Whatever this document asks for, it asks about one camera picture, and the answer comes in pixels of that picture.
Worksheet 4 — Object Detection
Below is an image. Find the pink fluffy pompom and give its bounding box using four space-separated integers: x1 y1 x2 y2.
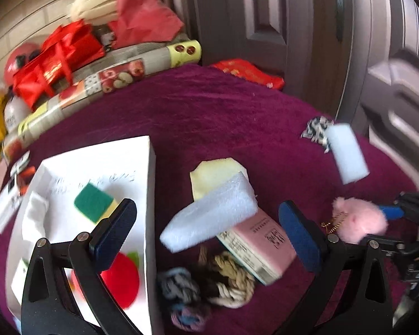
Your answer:
321 197 388 244

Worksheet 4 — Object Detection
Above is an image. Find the red plush apple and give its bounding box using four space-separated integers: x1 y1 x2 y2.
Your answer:
69 251 141 310

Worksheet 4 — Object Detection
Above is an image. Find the yellow green scrub sponge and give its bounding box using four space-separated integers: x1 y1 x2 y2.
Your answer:
74 183 119 224

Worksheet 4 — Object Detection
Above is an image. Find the pink tissue paper pack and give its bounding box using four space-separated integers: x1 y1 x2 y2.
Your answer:
217 209 297 286

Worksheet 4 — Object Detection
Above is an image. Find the white foam block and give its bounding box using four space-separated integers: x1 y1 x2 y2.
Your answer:
325 123 369 185

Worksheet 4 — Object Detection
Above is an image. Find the blue grey knitted scrunchie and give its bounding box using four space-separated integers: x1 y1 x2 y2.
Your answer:
156 267 210 332

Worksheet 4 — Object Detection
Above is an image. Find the beige braided rope toy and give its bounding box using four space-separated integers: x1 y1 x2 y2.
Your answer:
196 246 256 308

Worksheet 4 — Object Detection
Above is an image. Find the long white foam bar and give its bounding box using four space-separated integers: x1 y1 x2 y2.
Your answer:
159 173 258 253

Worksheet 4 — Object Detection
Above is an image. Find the black white patterned scrunchie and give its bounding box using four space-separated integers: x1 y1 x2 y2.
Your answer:
300 116 334 154

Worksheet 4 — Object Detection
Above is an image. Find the pale yellow round sponge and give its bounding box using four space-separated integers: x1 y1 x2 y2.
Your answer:
190 157 248 201

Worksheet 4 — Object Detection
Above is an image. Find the magenta plush table cloth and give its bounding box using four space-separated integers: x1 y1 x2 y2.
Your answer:
0 63 419 335

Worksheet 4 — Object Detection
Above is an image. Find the white plastic jar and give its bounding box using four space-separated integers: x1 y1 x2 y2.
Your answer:
3 95 32 133

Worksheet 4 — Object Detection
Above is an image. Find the grey panelled door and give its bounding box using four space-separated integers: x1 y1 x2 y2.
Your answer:
160 0 419 189

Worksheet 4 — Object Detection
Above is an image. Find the fruit print rolled mat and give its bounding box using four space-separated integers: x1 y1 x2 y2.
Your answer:
2 40 202 162

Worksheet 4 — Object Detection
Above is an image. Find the red flat package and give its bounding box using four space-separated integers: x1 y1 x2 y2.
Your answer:
211 58 285 90

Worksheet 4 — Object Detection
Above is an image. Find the shiny red tote bag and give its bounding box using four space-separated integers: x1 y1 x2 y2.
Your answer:
13 20 105 109

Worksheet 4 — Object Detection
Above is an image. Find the red helmet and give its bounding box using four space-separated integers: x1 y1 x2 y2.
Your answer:
3 42 40 87

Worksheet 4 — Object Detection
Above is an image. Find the dark red nonwoven bag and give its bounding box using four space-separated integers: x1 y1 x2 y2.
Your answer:
108 0 184 49

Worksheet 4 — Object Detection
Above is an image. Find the cream folded foam stack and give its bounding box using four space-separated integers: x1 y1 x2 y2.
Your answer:
68 0 118 26

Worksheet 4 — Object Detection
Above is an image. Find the white device orange strap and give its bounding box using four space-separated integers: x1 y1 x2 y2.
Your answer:
0 166 38 235

